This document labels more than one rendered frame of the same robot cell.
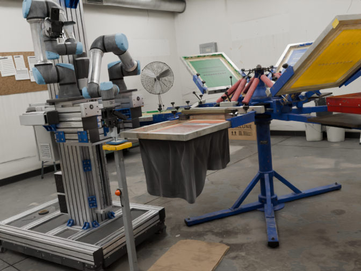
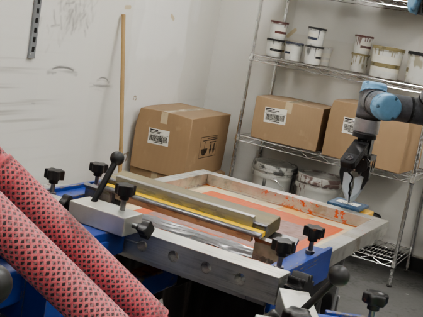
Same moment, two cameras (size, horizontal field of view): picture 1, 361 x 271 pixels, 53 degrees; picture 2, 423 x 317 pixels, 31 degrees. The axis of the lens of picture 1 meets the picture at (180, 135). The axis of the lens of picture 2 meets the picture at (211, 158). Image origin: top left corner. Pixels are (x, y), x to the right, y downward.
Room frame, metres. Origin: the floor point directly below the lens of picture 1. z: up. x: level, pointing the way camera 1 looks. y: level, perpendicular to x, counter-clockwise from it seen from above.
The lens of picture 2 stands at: (4.28, -0.58, 1.45)
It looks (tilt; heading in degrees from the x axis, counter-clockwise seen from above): 10 degrees down; 166
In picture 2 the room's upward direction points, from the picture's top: 10 degrees clockwise
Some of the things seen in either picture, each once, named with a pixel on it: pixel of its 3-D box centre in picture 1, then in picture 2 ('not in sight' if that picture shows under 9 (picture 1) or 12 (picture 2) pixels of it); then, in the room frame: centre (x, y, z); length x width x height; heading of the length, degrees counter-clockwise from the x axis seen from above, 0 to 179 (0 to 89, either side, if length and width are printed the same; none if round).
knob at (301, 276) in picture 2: not in sight; (289, 291); (3.11, -0.11, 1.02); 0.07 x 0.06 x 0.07; 138
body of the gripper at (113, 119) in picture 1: (109, 117); (361, 153); (2.18, 0.41, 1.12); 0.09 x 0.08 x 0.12; 138
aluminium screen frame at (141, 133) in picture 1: (189, 125); (225, 220); (2.54, -0.07, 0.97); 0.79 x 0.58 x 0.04; 138
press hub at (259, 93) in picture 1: (263, 137); not in sight; (3.33, -0.77, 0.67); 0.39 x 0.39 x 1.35
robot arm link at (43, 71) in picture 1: (40, 42); not in sight; (2.44, 0.85, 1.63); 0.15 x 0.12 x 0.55; 121
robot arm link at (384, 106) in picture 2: (109, 90); (388, 106); (2.29, 0.42, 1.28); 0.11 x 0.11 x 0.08; 84
